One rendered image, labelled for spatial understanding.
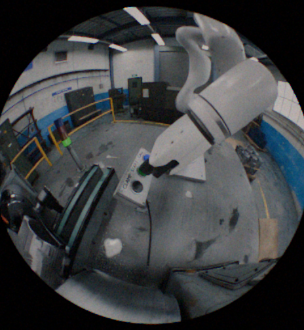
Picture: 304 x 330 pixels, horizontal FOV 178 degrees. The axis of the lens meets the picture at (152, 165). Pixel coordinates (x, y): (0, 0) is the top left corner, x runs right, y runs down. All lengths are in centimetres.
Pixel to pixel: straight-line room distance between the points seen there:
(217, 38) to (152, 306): 47
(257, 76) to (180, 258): 55
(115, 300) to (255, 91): 35
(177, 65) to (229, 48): 658
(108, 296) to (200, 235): 43
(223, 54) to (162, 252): 64
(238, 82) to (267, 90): 5
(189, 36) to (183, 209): 79
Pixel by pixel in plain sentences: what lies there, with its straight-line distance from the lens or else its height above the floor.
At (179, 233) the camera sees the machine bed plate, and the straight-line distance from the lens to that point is 48.
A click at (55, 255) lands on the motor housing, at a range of 38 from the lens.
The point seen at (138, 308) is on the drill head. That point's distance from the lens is 22.
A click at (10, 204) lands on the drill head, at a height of 112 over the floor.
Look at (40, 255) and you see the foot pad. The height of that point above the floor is 108.
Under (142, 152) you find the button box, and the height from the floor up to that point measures 108.
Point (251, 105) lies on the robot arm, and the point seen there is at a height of 127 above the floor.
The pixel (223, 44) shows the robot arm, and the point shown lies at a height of 139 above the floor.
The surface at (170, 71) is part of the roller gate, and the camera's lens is 677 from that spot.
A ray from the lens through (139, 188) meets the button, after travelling 23.
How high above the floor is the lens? 126
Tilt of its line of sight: 45 degrees down
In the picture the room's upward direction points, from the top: straight up
